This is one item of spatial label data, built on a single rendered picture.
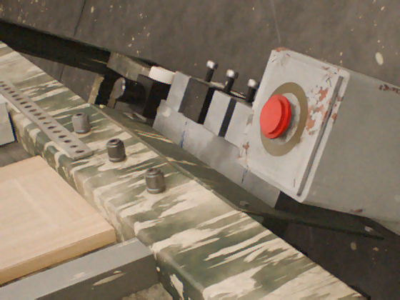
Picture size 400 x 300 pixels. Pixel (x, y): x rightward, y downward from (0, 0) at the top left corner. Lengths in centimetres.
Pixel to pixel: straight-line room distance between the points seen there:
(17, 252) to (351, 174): 49
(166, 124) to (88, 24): 234
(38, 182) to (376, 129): 65
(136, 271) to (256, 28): 167
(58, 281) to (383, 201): 38
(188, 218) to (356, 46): 125
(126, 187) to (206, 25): 174
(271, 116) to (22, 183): 60
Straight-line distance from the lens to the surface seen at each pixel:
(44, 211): 122
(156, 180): 111
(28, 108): 151
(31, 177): 133
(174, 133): 135
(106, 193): 115
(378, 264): 203
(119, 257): 102
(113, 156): 123
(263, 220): 208
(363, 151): 79
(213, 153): 125
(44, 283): 100
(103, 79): 302
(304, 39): 241
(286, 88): 81
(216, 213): 105
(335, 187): 78
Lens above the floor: 140
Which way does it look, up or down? 34 degrees down
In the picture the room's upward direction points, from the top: 77 degrees counter-clockwise
